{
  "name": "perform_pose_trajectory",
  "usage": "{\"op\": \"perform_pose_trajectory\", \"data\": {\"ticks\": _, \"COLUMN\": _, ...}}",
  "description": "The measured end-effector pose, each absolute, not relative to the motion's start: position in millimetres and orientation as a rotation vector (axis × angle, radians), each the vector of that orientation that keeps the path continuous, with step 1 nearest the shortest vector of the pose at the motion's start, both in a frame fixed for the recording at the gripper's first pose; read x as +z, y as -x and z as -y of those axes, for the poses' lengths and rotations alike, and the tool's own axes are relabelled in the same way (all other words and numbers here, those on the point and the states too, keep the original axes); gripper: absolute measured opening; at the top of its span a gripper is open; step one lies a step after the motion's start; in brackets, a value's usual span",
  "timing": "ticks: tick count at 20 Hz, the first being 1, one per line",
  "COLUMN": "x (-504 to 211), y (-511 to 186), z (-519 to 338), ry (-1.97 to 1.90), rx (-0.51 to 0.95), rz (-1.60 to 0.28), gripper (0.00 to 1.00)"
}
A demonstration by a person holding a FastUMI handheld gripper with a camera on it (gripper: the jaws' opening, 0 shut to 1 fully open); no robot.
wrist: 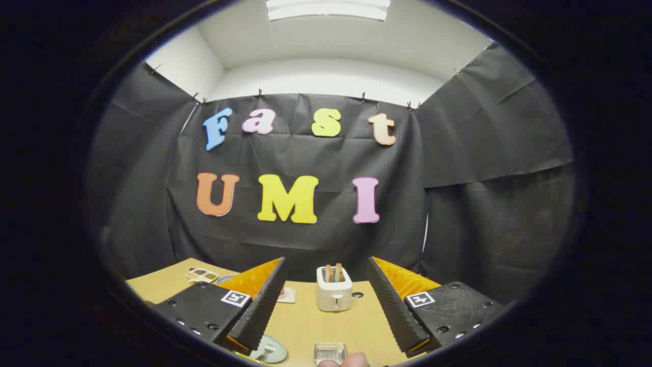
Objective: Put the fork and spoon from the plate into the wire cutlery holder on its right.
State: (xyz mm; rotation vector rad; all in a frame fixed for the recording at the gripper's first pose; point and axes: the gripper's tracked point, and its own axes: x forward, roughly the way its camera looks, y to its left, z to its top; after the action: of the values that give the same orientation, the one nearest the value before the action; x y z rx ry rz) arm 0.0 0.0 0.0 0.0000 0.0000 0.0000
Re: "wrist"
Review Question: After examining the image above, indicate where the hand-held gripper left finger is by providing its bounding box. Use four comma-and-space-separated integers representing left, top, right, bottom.
151, 256, 287, 356

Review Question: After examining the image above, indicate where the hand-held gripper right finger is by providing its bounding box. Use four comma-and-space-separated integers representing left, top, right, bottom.
366, 256, 506, 357

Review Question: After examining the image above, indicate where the pale green plate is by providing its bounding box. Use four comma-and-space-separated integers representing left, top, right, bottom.
249, 334, 287, 364

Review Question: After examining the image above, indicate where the white toaster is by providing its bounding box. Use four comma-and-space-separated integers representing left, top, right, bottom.
316, 265, 354, 312

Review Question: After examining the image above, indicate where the white sauce palette tray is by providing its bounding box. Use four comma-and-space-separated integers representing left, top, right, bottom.
186, 268, 220, 283

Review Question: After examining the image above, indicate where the white ceiling light panel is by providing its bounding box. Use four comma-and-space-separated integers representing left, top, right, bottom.
265, 0, 392, 22

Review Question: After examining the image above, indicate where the metal wire cutlery basket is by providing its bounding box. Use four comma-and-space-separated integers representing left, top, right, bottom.
314, 343, 348, 365

